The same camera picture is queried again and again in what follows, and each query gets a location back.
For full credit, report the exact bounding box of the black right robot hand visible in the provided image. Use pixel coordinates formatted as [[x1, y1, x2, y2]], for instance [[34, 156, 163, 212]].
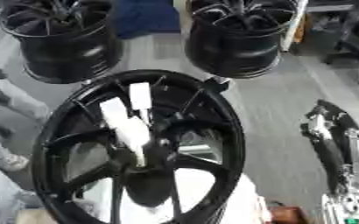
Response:
[[299, 99, 359, 202]]

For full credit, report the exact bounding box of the black spoked wheel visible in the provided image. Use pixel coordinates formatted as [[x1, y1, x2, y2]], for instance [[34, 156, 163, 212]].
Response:
[[31, 68, 247, 224]]

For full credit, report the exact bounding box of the white wheel stand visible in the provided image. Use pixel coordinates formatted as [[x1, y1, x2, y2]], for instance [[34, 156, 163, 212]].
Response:
[[80, 167, 275, 224]]

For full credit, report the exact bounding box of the black wheel rim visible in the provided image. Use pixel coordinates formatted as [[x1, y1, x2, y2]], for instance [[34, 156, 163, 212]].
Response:
[[0, 0, 124, 85], [184, 0, 299, 80]]

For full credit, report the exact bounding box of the brown box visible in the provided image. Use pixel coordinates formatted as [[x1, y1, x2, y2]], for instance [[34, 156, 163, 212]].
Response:
[[266, 204, 310, 224]]

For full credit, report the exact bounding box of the black office chair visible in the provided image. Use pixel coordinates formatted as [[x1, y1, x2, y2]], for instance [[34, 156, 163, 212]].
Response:
[[309, 0, 359, 86]]

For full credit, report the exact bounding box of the white board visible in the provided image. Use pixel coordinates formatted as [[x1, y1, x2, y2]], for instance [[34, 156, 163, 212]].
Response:
[[280, 0, 310, 53]]

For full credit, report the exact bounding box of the blue fabric object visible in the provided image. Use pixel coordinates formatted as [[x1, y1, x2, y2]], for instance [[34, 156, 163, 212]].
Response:
[[112, 0, 183, 39]]

